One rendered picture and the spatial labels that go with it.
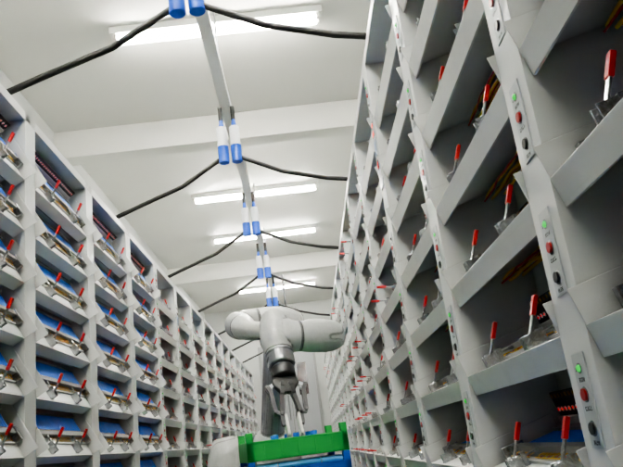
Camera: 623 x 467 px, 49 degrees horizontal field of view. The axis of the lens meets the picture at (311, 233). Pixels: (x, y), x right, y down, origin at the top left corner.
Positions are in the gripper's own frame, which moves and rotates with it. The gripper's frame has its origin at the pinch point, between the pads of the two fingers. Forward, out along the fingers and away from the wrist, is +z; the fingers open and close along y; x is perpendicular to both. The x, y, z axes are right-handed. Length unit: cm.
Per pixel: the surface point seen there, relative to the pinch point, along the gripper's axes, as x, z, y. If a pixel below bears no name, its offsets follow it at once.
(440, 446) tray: -9.7, 8.1, -47.4
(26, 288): -8, -66, 80
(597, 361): 118, 56, -14
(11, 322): -8, -52, 84
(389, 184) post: 27, -74, -45
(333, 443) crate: 1.9, 8.0, -10.0
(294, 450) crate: 1.6, 8.5, 1.7
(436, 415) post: -6.0, -0.6, -47.7
